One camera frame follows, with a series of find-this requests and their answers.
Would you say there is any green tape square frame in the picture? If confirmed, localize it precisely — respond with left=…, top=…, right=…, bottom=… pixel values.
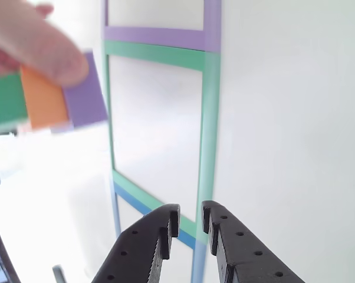
left=102, top=40, right=222, bottom=245

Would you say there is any orange square block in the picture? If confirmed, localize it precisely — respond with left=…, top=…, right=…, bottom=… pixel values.
left=19, top=64, right=71, bottom=130

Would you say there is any green cube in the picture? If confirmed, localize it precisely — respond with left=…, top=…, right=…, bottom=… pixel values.
left=0, top=72, right=29, bottom=130

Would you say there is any blue tape square frame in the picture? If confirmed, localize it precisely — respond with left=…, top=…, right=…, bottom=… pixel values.
left=109, top=179, right=209, bottom=283

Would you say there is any purple tape square frame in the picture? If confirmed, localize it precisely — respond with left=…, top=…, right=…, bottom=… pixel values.
left=102, top=0, right=222, bottom=52

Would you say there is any purple square block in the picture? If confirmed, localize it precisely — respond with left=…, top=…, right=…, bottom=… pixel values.
left=50, top=51, right=109, bottom=133

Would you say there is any person's hand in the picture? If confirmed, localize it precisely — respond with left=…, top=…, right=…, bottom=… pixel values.
left=0, top=2, right=90, bottom=87

